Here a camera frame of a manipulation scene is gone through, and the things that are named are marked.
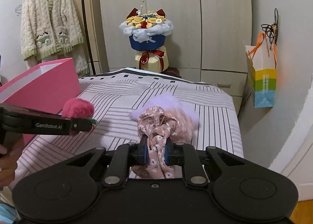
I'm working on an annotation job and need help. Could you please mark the pink fuzzy plush ball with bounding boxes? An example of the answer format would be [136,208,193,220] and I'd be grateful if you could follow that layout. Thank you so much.
[62,98,98,127]

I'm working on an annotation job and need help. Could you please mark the pink floral cloth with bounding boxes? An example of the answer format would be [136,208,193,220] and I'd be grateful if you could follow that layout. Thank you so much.
[132,106,198,179]

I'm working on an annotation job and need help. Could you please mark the pink cardboard shoe box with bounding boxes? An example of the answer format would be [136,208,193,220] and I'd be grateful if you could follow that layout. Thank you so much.
[0,57,82,146]

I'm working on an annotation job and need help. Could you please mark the purple plush toy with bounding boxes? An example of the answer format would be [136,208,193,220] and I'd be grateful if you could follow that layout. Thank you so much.
[130,92,199,128]

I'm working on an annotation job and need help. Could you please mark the person's left hand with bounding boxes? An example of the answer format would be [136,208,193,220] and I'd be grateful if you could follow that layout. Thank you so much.
[1,135,24,187]

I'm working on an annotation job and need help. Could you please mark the striped white table cloth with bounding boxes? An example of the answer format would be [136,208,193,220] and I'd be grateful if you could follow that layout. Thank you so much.
[8,69,244,182]

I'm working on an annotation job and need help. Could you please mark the cream knitted green-trim cardigan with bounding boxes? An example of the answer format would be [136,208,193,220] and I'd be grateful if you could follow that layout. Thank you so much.
[20,0,89,76]

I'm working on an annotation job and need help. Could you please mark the black clothes rack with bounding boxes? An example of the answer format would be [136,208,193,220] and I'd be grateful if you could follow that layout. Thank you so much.
[36,0,97,76]

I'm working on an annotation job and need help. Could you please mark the plush flower bouquet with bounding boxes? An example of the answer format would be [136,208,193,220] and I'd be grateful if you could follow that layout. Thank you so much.
[119,8,174,73]

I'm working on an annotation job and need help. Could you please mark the colourful paper gift bag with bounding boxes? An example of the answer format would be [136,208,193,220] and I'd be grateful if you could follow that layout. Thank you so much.
[245,33,277,108]

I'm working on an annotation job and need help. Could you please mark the beige wooden wardrobe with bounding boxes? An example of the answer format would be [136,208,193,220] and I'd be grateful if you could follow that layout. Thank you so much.
[95,0,252,109]

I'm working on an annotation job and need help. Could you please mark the black cables on hook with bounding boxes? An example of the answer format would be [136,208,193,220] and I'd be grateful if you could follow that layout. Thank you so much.
[260,8,280,45]

